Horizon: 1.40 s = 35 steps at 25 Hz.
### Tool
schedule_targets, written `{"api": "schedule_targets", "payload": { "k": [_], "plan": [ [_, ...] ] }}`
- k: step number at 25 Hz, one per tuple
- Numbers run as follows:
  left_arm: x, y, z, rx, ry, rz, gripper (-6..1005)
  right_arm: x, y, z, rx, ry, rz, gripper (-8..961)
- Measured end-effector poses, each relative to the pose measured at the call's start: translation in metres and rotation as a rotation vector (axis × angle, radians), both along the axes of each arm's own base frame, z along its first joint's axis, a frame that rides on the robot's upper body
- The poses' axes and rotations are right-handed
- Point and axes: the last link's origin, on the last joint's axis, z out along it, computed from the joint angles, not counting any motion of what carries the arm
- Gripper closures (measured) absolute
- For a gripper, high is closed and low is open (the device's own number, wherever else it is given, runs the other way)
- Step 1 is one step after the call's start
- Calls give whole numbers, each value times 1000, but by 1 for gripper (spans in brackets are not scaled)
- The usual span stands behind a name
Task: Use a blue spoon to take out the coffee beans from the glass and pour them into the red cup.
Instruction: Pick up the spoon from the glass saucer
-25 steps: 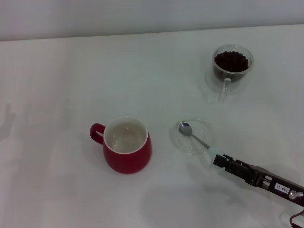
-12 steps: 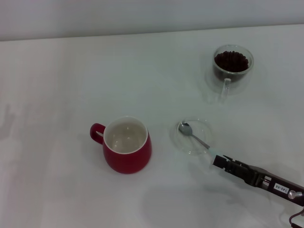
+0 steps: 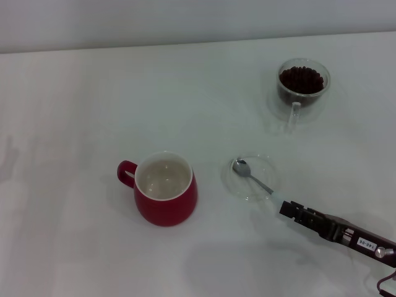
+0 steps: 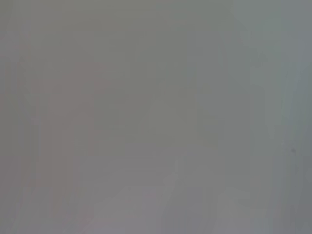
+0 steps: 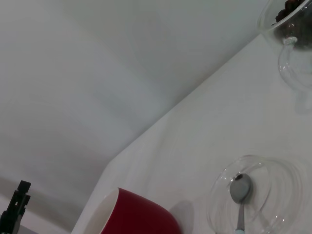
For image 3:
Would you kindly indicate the small clear glass saucer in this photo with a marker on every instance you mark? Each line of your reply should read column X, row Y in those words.
column 266, row 170

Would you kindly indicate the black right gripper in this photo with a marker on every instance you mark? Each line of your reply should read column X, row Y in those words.
column 365, row 244

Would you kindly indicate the red ceramic mug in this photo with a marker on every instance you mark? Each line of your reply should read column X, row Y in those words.
column 167, row 210

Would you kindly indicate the pile of coffee beans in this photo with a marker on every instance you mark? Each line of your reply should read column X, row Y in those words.
column 301, row 80

